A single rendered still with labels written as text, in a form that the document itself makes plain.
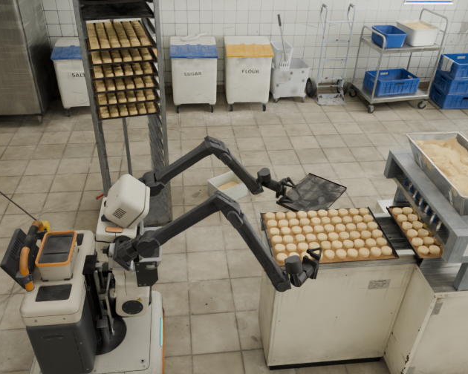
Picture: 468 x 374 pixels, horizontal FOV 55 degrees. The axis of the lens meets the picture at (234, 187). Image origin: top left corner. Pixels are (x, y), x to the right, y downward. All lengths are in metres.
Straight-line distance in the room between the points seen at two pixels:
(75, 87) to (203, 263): 2.90
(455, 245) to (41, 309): 1.79
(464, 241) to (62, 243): 1.81
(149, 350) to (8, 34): 3.61
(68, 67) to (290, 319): 3.91
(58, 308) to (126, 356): 0.58
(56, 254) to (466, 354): 2.15
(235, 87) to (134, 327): 3.49
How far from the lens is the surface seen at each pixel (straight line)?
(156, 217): 3.59
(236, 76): 5.40
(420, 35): 5.92
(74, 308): 2.16
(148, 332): 2.65
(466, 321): 2.57
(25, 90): 5.35
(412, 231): 2.45
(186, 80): 5.37
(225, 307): 3.11
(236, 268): 3.36
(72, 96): 5.56
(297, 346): 2.65
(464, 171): 2.30
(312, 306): 2.41
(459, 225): 2.14
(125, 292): 2.28
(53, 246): 2.31
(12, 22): 5.14
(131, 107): 3.18
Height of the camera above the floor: 2.37
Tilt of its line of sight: 35 degrees down
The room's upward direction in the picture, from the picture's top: 2 degrees clockwise
